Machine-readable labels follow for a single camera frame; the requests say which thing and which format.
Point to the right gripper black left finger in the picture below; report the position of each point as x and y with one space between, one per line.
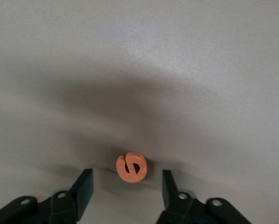
84 186

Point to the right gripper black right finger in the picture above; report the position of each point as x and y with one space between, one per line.
168 193

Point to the orange foam letter e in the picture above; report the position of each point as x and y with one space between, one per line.
130 177

